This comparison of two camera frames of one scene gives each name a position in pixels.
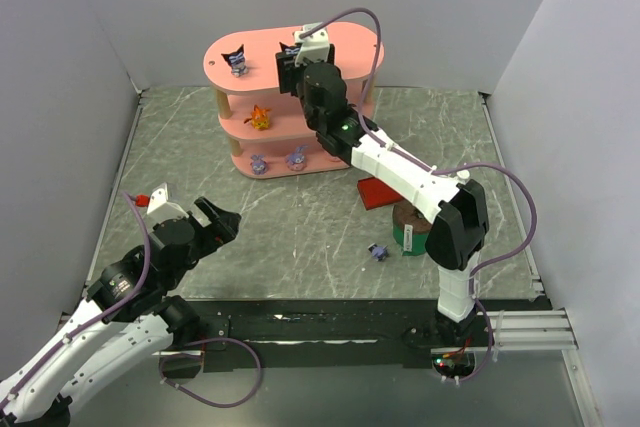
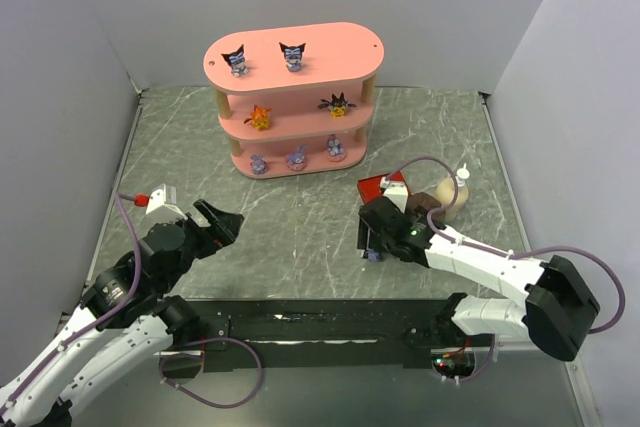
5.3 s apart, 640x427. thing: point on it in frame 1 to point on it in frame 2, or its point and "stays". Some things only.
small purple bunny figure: x=259 y=166 stays
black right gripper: x=286 y=72 to x=373 y=223
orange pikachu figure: x=260 y=118 stays
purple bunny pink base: x=297 y=161 stays
